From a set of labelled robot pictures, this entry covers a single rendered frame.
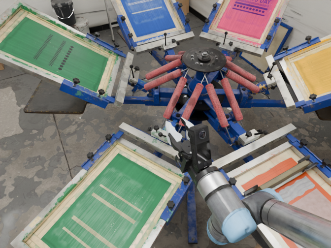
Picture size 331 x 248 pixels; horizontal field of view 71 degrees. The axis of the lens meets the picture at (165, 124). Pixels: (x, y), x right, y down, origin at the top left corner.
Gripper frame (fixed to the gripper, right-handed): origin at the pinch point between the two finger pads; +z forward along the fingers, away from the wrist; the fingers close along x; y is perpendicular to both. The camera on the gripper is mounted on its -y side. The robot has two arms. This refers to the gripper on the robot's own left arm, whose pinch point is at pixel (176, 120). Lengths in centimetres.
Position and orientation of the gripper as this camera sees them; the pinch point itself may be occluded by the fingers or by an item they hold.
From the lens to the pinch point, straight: 70.6
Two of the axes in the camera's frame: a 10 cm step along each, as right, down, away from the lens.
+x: 9.0, -2.2, 3.7
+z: -4.1, -6.9, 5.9
